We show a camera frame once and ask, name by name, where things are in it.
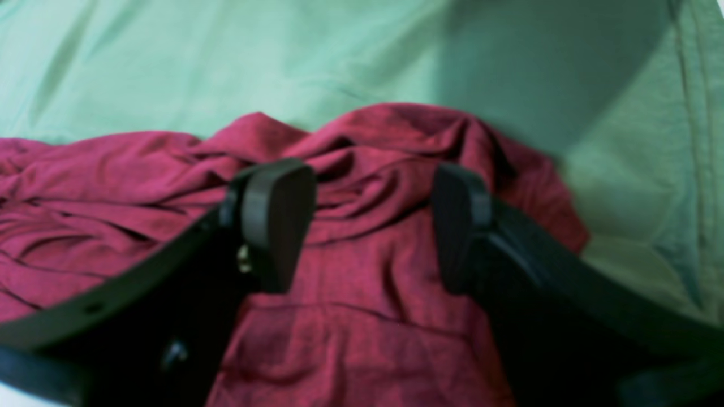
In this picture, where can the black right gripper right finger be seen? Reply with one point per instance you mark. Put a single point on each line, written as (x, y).
(566, 335)

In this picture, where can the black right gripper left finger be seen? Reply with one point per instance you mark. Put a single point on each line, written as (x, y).
(156, 334)

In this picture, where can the red long-sleeve shirt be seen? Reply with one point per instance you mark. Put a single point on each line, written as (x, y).
(367, 321)

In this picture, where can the green table cloth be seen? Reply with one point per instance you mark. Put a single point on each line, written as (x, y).
(625, 96)

